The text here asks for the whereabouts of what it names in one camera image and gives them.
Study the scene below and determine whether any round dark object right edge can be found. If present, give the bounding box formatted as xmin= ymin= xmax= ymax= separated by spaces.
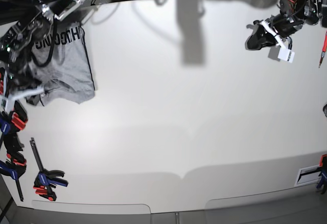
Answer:
xmin=322 ymin=104 xmax=327 ymax=117

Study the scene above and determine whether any blue bar clamp on table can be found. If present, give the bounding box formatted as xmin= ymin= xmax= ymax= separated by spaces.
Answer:
xmin=30 ymin=138 xmax=68 ymax=201

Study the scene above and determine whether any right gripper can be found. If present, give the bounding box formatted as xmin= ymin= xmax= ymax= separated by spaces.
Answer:
xmin=2 ymin=57 xmax=41 ymax=105

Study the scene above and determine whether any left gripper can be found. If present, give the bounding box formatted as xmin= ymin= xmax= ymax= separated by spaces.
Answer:
xmin=245 ymin=13 xmax=305 ymax=51

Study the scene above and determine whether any red black clamp top left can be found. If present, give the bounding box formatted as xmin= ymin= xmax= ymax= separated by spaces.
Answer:
xmin=1 ymin=67 xmax=8 ymax=98

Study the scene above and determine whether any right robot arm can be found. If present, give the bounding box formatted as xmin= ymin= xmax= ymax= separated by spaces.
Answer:
xmin=1 ymin=0 xmax=96 ymax=106

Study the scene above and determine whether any blue clamp right edge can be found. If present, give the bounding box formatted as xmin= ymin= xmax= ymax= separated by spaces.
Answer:
xmin=316 ymin=154 xmax=327 ymax=194

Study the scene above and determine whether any blue clamp lower left edge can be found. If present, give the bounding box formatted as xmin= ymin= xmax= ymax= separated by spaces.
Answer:
xmin=1 ymin=133 xmax=27 ymax=202

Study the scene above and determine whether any grey T-shirt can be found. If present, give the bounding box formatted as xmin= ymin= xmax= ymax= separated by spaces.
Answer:
xmin=29 ymin=23 xmax=95 ymax=106

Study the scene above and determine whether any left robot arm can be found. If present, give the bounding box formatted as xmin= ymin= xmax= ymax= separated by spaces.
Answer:
xmin=246 ymin=0 xmax=321 ymax=51

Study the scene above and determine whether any dark device right top edge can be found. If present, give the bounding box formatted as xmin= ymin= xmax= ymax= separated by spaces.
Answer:
xmin=320 ymin=6 xmax=327 ymax=28

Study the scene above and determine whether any blue red clamp left edge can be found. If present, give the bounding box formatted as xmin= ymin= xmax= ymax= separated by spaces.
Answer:
xmin=1 ymin=101 xmax=28 ymax=145

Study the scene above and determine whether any red handled screwdriver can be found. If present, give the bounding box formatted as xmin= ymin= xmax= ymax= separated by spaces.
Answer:
xmin=318 ymin=32 xmax=327 ymax=68

